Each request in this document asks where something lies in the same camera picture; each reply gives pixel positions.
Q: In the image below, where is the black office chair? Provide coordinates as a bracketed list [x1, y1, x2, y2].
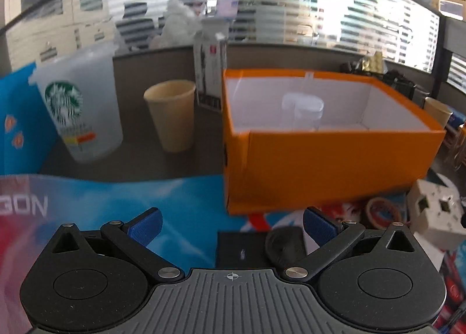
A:
[114, 3, 155, 52]

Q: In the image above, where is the orange cardboard box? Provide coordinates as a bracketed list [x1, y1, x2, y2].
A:
[221, 68, 447, 215]

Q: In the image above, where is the large frosted cup green logo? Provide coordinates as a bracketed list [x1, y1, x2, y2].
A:
[28, 44, 123, 163]

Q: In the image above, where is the wooden desk rack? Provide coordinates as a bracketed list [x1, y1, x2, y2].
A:
[442, 116, 466, 171]

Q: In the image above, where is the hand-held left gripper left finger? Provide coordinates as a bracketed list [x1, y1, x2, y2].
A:
[50, 208, 186, 282]

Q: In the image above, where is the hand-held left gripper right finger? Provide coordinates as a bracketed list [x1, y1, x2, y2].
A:
[280, 206, 417, 282]

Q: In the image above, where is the blue printed bag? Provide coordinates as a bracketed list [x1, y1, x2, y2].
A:
[0, 63, 59, 176]

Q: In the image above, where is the blue and red printed mat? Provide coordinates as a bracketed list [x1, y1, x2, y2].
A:
[0, 173, 466, 334]

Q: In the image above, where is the small black box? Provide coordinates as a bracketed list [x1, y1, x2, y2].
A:
[216, 231, 274, 269]

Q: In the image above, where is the white and black pen carton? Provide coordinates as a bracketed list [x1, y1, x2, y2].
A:
[193, 30, 229, 112]

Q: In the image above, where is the brown tape ring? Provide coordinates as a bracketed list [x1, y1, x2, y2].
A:
[365, 197, 404, 227]

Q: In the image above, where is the yellow blocky object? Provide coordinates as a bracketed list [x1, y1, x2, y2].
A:
[359, 53, 386, 73]

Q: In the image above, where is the beige paper cup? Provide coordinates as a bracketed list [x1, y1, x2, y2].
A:
[424, 97, 453, 129]
[143, 80, 196, 153]

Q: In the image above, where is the white power adapter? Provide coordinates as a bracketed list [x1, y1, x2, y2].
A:
[405, 179, 466, 251]

